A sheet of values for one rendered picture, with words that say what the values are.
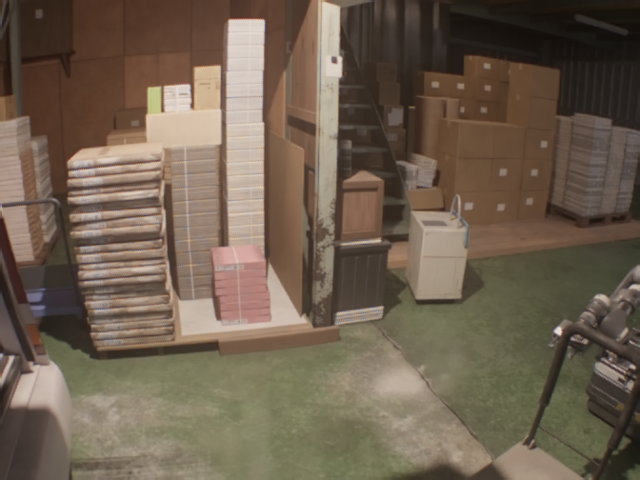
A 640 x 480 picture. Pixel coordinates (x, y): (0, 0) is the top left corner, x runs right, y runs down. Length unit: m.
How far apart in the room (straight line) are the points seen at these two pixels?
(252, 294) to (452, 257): 1.29
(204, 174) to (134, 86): 3.87
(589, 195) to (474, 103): 2.00
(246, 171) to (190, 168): 0.33
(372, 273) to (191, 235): 1.08
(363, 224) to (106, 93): 4.59
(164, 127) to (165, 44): 3.84
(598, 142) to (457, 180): 1.83
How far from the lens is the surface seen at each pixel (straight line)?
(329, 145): 2.46
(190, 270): 2.96
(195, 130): 2.76
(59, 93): 6.69
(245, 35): 2.78
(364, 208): 2.70
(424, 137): 5.17
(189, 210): 2.84
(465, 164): 4.67
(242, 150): 2.81
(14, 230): 4.05
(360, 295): 2.88
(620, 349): 1.56
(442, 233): 3.06
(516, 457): 1.87
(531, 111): 5.18
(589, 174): 5.47
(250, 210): 2.89
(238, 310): 2.71
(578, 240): 5.10
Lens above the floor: 1.45
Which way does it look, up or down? 21 degrees down
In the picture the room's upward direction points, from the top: 1 degrees clockwise
